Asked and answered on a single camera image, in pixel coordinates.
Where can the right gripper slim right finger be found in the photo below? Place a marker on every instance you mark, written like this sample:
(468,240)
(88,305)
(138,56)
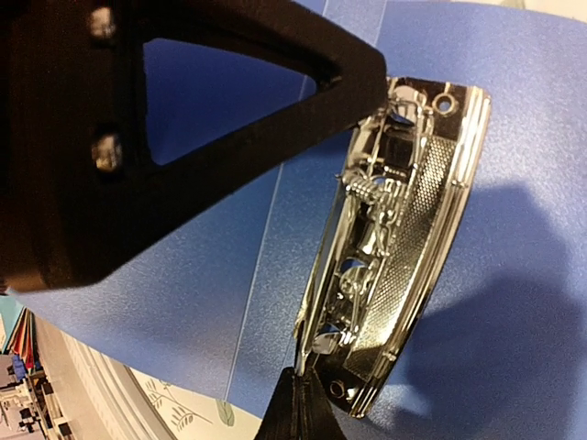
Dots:
(298,409)

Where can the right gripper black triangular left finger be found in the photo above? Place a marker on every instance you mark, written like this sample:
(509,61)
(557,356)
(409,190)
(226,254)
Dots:
(81,195)

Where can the blue folder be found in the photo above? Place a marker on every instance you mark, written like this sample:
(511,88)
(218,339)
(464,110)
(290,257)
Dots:
(501,350)

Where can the chrome lever arch clip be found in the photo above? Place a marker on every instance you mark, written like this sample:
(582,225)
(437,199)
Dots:
(400,198)

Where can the floral patterned table mat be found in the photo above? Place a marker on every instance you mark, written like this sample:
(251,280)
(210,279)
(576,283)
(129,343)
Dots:
(190,415)

